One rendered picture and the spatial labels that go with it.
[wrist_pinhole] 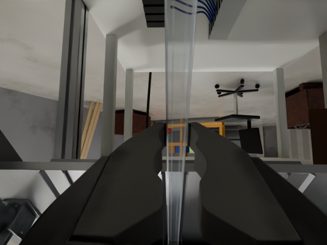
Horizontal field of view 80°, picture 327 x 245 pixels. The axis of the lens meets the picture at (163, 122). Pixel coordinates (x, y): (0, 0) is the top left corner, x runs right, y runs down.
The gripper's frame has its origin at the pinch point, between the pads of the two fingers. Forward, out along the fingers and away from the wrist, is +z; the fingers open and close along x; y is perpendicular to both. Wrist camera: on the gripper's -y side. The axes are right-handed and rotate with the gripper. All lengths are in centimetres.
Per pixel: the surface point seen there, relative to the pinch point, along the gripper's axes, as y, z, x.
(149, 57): 7, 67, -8
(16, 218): 11.7, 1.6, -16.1
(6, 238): 12.9, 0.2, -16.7
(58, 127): 14.0, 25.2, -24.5
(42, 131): 186, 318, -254
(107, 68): 6, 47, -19
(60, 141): 16.5, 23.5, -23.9
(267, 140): 494, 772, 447
